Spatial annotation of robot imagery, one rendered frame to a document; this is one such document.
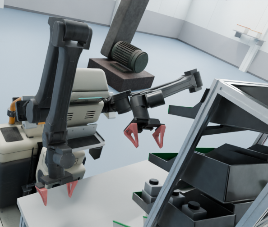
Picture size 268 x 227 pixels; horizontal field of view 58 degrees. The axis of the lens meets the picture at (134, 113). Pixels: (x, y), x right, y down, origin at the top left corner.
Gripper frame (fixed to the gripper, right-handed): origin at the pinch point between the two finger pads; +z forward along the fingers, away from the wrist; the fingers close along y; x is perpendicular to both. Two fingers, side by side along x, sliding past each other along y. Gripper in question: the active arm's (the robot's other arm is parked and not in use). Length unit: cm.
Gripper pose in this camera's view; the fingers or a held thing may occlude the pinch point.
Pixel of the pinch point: (149, 145)
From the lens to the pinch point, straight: 83.5
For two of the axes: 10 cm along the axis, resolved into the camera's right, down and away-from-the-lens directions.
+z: 2.0, 8.3, -5.2
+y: 8.7, 0.9, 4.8
